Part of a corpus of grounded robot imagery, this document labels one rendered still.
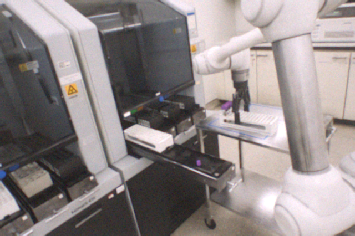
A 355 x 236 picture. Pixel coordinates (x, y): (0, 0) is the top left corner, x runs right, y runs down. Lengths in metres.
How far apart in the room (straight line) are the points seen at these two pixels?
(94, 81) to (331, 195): 1.04
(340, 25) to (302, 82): 2.41
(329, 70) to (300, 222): 2.55
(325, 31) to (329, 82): 0.54
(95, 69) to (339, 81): 2.58
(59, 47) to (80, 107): 0.28
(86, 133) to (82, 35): 0.45
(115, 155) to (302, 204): 0.96
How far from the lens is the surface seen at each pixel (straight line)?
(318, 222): 0.82
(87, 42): 1.28
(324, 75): 3.25
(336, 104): 3.31
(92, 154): 1.36
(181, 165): 1.19
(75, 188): 1.27
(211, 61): 1.18
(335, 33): 3.16
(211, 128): 1.45
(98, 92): 1.31
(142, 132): 1.42
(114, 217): 1.48
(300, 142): 0.78
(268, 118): 1.40
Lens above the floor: 1.47
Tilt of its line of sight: 24 degrees down
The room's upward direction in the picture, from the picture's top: 9 degrees counter-clockwise
